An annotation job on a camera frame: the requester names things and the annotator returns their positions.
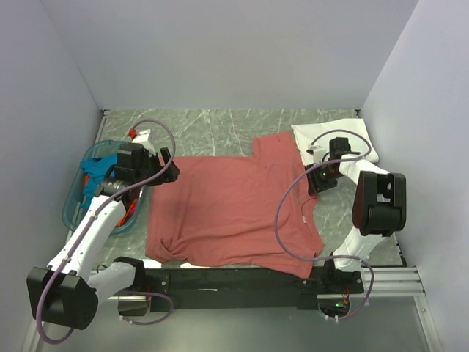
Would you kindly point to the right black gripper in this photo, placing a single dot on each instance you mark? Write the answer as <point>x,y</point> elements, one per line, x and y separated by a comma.
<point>316,185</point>

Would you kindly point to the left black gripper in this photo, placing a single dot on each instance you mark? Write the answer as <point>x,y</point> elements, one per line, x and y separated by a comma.
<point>168,174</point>

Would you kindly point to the salmon pink t shirt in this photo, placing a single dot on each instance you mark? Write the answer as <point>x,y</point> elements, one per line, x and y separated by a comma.
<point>231,210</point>

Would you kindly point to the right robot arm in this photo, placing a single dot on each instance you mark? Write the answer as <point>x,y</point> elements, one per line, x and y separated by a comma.
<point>379,208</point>

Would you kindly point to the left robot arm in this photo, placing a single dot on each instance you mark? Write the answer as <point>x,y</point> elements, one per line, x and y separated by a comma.
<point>66,292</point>

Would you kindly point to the folded white t shirt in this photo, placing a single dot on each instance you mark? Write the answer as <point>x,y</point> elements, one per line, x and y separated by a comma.
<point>305,135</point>

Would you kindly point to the orange t shirt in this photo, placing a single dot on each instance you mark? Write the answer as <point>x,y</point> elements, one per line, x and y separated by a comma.
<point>130,212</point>

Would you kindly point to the blue t shirt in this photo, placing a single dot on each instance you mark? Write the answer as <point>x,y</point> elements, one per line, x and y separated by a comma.
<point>98,166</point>

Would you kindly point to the black base beam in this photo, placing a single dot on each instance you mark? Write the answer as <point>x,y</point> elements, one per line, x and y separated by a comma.
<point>229,288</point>

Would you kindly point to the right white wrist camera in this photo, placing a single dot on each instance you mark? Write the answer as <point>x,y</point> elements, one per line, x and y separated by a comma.
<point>317,153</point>

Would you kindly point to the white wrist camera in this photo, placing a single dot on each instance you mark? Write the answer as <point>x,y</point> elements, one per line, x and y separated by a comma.
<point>143,138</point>
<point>317,153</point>

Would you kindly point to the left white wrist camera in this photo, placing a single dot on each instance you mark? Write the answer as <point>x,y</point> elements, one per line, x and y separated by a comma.
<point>143,138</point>

